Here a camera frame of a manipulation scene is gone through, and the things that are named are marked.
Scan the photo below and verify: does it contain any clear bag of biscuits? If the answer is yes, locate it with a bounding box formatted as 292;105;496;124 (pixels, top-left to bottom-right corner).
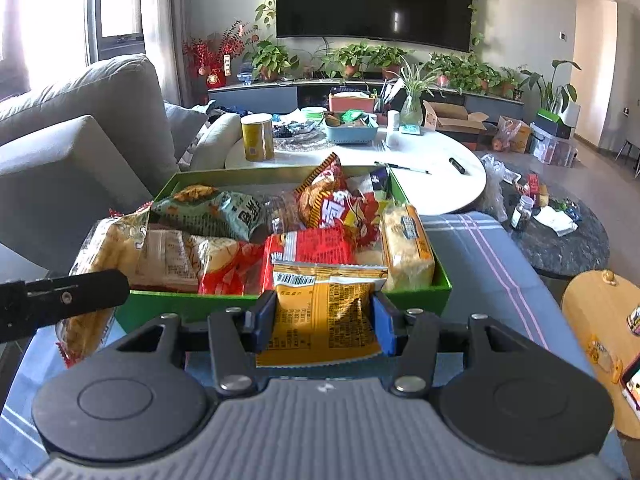
55;203;151;367

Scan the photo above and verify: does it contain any orange yellow snack packet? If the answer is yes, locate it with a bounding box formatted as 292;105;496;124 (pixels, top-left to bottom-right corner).
256;261;387;367

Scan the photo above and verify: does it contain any red snack bag silver stripe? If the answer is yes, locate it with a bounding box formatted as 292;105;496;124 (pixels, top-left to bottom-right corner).
260;226;356;292

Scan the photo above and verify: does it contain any red yellow noodle snack bag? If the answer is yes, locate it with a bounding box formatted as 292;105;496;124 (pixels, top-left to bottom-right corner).
294;153;390;247

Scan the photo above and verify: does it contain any yellow bread loaf package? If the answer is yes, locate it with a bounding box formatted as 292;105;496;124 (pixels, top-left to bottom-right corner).
381;204;435;292

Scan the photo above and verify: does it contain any red beige cracker bag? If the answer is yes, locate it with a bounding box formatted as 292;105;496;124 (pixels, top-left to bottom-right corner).
129;230;264;296

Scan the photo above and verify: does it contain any blue striped table cloth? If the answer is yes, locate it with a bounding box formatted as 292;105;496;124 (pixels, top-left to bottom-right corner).
1;213;629;479

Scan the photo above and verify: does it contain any green chip snack bag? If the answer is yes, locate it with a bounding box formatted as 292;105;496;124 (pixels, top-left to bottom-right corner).
151;184;265;242

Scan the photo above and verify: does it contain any white round table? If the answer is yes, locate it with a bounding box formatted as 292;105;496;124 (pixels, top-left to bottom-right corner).
226;128;487;216

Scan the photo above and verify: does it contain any grey sofa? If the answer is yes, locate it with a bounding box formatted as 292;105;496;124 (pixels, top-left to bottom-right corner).
1;54;241;280

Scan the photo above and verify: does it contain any black marker pen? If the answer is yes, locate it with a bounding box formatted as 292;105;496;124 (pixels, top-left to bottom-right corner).
448;157;468;174

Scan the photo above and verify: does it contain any yellow wooden stool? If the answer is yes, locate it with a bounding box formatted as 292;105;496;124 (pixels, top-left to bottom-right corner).
561;270;639;440

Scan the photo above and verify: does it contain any dark round coffee table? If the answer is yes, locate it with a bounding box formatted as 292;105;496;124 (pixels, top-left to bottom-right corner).
502;183;610;281

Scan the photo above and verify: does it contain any yellow cylindrical can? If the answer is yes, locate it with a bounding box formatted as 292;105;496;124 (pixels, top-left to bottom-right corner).
241;113;274;162

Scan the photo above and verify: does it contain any blue plastic basket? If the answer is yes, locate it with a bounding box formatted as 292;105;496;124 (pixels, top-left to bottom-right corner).
322;120;378;145

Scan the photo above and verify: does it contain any open cardboard box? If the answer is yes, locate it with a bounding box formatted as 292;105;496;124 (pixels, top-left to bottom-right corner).
423;101;488;133

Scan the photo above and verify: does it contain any grey tv cabinet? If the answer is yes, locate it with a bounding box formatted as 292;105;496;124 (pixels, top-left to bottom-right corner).
207;79;526;124

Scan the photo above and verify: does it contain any glass vase with plant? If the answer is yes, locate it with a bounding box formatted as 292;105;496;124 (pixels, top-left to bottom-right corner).
395;58;438;128

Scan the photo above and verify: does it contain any red flower decoration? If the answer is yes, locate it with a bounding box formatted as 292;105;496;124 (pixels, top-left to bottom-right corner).
182;21;248;89

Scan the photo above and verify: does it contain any black wall television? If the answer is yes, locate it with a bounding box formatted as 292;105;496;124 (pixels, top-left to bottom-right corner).
276;0;472;51

